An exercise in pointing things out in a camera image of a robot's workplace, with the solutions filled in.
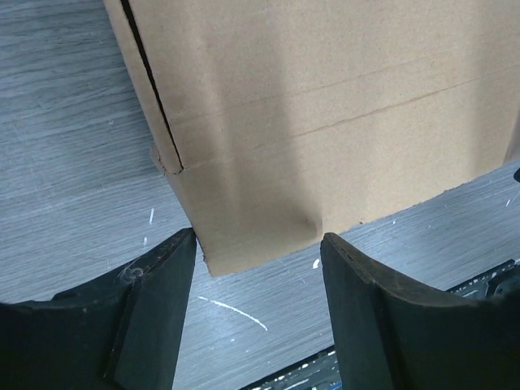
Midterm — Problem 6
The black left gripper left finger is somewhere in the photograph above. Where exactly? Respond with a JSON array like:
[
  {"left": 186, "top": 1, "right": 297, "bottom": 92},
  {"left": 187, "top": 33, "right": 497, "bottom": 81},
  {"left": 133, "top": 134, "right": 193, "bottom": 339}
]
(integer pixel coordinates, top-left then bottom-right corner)
[{"left": 1, "top": 228, "right": 197, "bottom": 389}]

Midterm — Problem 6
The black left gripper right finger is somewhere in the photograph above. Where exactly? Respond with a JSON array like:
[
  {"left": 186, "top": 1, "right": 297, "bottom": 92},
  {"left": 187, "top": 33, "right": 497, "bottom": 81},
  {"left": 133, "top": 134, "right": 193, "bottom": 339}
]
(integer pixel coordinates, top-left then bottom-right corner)
[{"left": 320, "top": 233, "right": 519, "bottom": 389}]

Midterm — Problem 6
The cardboard box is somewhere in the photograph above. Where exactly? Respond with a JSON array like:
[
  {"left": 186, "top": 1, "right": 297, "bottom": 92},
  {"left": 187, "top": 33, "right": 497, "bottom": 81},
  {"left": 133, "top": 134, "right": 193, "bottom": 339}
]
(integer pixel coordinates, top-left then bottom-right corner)
[{"left": 105, "top": 1, "right": 519, "bottom": 276}]

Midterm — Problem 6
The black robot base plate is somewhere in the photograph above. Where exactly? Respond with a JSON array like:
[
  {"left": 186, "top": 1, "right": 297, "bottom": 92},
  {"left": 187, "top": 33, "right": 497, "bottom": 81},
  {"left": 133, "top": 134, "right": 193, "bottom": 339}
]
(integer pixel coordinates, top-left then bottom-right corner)
[{"left": 239, "top": 258, "right": 520, "bottom": 390}]

